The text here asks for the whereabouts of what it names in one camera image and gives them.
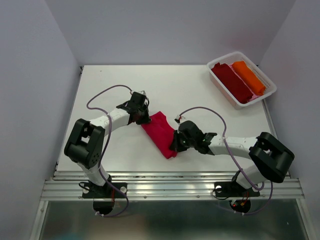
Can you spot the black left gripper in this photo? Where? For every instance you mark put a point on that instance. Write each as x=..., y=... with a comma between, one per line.
x=146, y=119

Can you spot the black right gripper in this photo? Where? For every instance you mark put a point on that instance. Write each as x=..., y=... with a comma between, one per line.
x=175, y=145

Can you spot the crimson red t shirt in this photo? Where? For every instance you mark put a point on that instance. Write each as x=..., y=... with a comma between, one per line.
x=161, y=133

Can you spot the white plastic basket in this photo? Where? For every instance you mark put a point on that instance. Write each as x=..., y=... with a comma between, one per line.
x=229, y=59

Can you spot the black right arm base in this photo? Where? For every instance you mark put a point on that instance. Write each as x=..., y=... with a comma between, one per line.
x=230, y=189

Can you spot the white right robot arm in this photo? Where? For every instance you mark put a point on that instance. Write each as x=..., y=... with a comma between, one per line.
x=271, y=159

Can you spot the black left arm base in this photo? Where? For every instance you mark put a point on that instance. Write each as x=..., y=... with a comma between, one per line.
x=92, y=191

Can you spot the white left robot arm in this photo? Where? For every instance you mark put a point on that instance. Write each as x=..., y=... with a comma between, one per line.
x=85, y=143

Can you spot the dark red rolled shirt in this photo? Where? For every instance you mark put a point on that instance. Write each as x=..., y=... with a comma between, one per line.
x=232, y=82

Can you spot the orange rolled shirt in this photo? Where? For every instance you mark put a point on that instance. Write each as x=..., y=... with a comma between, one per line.
x=249, y=77

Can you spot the aluminium rail frame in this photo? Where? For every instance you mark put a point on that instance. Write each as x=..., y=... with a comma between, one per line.
x=163, y=186

